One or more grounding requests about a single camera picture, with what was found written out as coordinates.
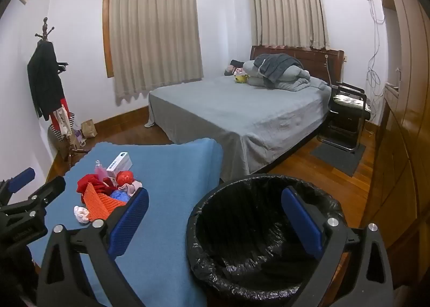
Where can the blue table cloth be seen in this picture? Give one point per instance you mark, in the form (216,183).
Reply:
(168,186)

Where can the wooden wardrobe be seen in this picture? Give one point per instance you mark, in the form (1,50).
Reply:
(410,92)

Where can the bed with grey sheet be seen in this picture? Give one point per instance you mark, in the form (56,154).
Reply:
(235,115)

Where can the pink and black bundle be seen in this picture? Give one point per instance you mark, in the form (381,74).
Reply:
(235,66)

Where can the brown paper bag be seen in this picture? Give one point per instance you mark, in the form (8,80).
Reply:
(89,129)

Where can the narrow beige curtain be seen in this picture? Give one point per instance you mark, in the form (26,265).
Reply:
(289,11)

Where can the small purple bag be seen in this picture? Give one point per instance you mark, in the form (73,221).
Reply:
(77,135)

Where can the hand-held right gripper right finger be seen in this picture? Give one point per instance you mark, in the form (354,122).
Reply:
(300,219)

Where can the red plastic bag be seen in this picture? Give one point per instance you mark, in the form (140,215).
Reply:
(125,178)

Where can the grey floor mat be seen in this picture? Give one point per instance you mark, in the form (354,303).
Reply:
(339,157)

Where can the dark grey garment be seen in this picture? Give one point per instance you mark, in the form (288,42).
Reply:
(275,63)

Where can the blue red small cloth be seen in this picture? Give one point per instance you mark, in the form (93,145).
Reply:
(118,196)

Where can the dark wooden headboard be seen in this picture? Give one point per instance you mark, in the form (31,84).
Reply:
(319,58)

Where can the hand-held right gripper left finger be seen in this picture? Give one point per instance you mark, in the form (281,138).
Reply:
(129,223)

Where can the wide beige curtain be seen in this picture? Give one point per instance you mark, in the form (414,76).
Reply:
(154,34)

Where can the wooden window frame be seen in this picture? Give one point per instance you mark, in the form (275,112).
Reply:
(106,31)

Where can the wooden coat rack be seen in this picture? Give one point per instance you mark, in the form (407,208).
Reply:
(45,28)

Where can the black metal chair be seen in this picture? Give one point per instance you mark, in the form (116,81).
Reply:
(346,122)

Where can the black lined trash bin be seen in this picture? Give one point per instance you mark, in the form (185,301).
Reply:
(242,213)

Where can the pink pouch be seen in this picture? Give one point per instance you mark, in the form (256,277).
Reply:
(100,171)

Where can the red garment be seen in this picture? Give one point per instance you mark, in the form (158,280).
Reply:
(63,108)

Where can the folded grey quilt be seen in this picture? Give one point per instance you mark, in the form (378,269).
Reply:
(292,76)

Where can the patterned chair cushion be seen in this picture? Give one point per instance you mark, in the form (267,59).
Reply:
(349,100)

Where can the yellow plush toy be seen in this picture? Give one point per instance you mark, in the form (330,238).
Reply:
(241,77)

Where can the orange mesh net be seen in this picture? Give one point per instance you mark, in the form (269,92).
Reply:
(100,204)

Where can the striped bag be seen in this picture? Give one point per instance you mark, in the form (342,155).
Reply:
(58,134)

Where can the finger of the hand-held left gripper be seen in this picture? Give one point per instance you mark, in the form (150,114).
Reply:
(47,189)
(20,177)

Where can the white cardboard box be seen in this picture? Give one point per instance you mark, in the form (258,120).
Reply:
(119,161)

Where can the white sock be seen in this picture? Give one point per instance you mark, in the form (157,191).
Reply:
(81,213)

